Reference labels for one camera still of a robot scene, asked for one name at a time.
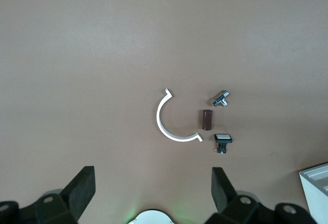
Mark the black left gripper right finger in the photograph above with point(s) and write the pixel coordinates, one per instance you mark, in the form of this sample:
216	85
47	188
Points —
223	195

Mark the chrome T-shaped fitting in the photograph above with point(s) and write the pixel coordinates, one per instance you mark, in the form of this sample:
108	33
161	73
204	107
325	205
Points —
219	98

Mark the dark red cylinder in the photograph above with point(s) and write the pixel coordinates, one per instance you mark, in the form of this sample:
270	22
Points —
206	120

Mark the white drawer cabinet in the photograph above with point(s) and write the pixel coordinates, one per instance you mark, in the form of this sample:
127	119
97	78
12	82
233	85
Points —
316	203

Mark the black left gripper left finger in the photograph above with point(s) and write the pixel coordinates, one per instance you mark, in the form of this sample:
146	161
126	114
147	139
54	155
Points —
77	195

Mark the white rectangular push-button switch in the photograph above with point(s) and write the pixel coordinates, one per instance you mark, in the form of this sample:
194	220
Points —
223	138

